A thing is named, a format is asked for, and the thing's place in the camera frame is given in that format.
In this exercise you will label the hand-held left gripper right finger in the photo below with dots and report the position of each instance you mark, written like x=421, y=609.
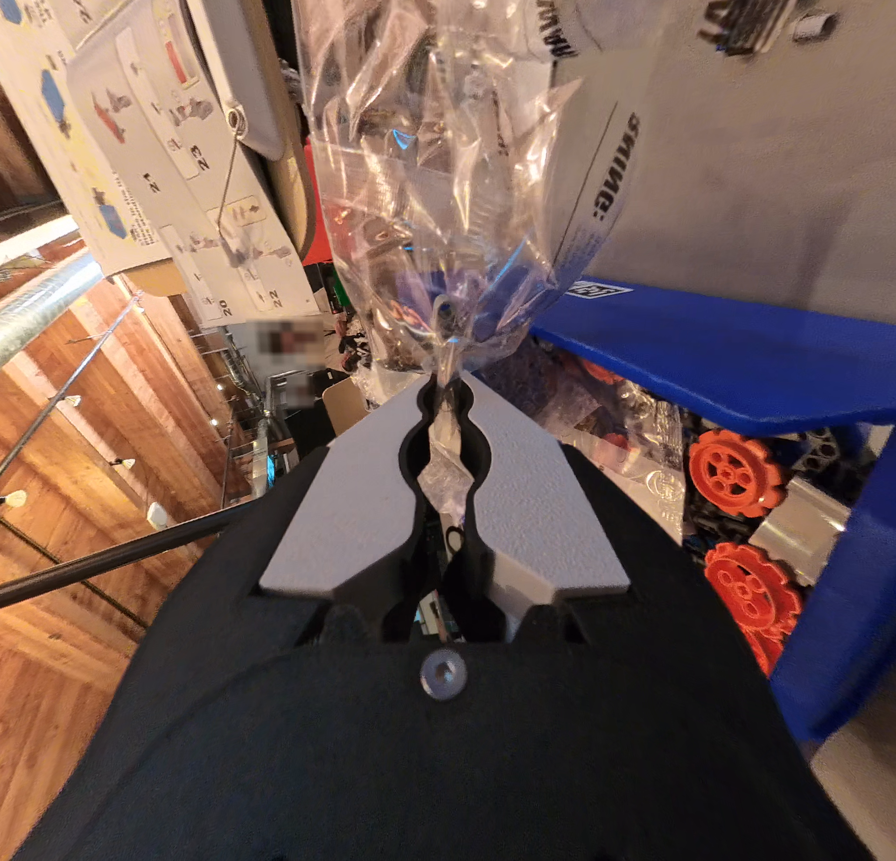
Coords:
x=553, y=525

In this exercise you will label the silver ventilation duct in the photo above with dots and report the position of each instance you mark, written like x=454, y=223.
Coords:
x=42, y=308

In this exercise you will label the blue plastic bin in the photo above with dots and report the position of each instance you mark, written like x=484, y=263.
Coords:
x=700, y=350

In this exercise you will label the black rod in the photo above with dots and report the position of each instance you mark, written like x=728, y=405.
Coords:
x=126, y=553

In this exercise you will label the clear plastic parts bag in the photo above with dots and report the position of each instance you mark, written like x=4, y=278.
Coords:
x=434, y=175

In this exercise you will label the dark printed plastic bag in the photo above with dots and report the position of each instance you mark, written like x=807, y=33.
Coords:
x=756, y=7

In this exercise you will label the grey curved panel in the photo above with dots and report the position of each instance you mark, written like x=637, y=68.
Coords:
x=805, y=532

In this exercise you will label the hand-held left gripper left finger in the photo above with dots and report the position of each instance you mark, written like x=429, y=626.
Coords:
x=336, y=525

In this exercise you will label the instruction booklet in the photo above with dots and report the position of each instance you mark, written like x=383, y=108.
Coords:
x=140, y=161

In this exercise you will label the small grey brick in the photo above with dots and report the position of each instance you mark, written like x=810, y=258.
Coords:
x=813, y=25

